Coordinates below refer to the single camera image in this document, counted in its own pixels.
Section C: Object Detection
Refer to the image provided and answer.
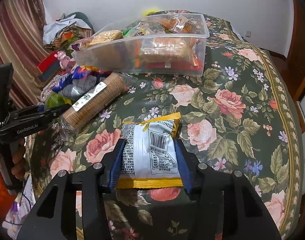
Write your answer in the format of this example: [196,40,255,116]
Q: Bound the green jelly cup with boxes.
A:
[44,92,72,110]

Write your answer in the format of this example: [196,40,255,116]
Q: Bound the blue snack bag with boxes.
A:
[52,66,111,101]

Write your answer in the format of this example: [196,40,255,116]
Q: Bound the yellow edged snack packet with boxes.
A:
[117,112,182,189]

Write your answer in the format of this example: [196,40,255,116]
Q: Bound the brown round cracker sleeve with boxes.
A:
[60,72,137,134]

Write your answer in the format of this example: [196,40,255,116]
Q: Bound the square cracker pack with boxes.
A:
[87,30,123,47]

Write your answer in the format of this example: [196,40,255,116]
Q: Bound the long pink biscuit pack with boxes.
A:
[139,37,195,62]

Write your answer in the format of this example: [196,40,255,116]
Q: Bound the clear plastic storage box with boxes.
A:
[69,12,210,76]

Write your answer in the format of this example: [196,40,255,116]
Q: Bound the red snack bag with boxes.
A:
[146,58,204,72]

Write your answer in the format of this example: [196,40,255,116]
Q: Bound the green zip cookie bag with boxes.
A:
[123,24,148,38]

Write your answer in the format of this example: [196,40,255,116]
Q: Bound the clear bag fried snacks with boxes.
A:
[159,15,196,34]

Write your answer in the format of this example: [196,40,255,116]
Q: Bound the person left hand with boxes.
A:
[0,138,27,180]

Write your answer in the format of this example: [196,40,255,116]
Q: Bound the red box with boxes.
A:
[37,51,60,82]

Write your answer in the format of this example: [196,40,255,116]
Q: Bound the pink plush toy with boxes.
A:
[54,50,71,70]

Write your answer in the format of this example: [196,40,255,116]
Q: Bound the striped red curtain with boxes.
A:
[0,0,50,108]

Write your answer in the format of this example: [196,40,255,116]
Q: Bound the floral green bedspread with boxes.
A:
[29,15,303,239]

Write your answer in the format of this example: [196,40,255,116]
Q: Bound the pile of clothes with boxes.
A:
[43,12,94,50]

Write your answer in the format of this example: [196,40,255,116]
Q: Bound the yellow foam tube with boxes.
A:
[142,8,159,16]

